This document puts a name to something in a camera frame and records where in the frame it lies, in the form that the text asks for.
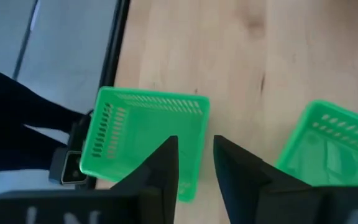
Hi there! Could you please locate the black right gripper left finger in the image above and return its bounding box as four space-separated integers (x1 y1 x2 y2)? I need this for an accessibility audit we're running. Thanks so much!
0 135 180 224

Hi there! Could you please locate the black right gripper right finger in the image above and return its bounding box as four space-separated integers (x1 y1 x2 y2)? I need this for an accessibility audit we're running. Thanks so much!
213 134 358 224

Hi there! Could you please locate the green slotted plastic basket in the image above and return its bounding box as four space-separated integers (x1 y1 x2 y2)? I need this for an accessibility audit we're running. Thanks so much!
79 86 211 203
274 99 358 188

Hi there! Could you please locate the small grey table-level camera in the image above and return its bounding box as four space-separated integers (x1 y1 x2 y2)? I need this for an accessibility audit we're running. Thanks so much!
48 147 88 186

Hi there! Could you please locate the black table frame rail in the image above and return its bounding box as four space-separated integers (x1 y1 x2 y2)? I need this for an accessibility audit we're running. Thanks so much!
84 0 132 190

